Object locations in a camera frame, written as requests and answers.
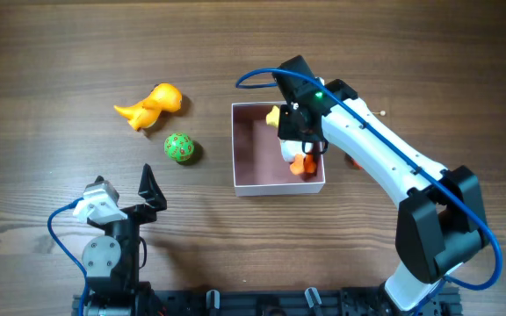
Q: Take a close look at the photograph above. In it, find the white plush duck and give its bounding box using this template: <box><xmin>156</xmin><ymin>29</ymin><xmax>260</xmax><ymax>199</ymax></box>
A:
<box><xmin>264</xmin><ymin>104</ymin><xmax>320</xmax><ymax>177</ymax></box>

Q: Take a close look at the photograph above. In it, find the green numbered ball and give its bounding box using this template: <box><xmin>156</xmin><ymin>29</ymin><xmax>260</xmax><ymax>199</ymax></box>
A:
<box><xmin>163</xmin><ymin>133</ymin><xmax>195</xmax><ymax>162</ymax></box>

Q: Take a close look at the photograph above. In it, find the orange plastic wheel toy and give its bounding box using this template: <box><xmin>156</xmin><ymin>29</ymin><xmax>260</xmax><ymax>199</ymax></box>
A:
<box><xmin>345</xmin><ymin>154</ymin><xmax>362</xmax><ymax>170</ymax></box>

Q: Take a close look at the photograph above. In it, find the orange dinosaur toy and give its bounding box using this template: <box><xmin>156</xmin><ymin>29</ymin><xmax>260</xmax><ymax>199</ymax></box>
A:
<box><xmin>113</xmin><ymin>83</ymin><xmax>183</xmax><ymax>131</ymax></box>

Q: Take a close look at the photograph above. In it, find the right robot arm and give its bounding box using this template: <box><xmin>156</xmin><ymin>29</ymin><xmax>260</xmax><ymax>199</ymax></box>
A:
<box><xmin>270</xmin><ymin>55</ymin><xmax>502</xmax><ymax>315</ymax></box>

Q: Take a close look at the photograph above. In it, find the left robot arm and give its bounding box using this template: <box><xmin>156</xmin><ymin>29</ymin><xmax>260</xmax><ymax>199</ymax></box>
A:
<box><xmin>72</xmin><ymin>164</ymin><xmax>167</xmax><ymax>316</ymax></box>

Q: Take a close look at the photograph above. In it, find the white cardboard box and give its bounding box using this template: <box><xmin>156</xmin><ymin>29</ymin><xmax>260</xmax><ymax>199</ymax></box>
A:
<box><xmin>231</xmin><ymin>101</ymin><xmax>326</xmax><ymax>197</ymax></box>

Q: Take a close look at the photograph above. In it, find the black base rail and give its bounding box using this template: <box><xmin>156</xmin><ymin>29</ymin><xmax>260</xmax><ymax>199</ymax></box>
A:
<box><xmin>71</xmin><ymin>285</ymin><xmax>463</xmax><ymax>316</ymax></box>

